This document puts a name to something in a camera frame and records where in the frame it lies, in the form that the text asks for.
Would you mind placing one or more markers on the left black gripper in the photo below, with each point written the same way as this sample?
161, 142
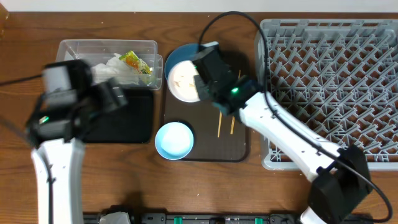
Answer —
114, 90

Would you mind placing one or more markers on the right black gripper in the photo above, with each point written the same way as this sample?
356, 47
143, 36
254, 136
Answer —
203, 94

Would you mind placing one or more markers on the white tissue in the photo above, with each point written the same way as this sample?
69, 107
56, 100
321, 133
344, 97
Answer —
115, 68

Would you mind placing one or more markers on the dark blue plate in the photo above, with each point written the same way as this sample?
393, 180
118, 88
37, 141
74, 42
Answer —
182, 53

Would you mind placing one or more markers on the yellow green snack wrapper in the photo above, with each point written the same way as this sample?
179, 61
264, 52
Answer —
132, 60

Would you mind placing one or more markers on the light blue bowl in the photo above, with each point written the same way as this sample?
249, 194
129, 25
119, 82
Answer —
174, 141

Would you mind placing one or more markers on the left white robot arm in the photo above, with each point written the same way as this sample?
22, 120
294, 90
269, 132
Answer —
64, 114

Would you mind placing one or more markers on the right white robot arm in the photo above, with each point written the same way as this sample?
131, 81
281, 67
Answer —
338, 176

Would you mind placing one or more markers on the grey dishwasher rack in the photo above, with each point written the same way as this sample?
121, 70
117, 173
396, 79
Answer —
339, 77

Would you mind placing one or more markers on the black plastic bin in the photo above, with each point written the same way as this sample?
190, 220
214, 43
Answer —
131, 124

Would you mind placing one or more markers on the clear plastic bin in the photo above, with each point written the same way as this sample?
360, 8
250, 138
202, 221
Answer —
95, 51

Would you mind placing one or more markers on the dark brown tray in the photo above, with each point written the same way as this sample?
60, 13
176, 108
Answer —
202, 118

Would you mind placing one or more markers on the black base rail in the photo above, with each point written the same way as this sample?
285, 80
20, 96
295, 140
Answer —
161, 216

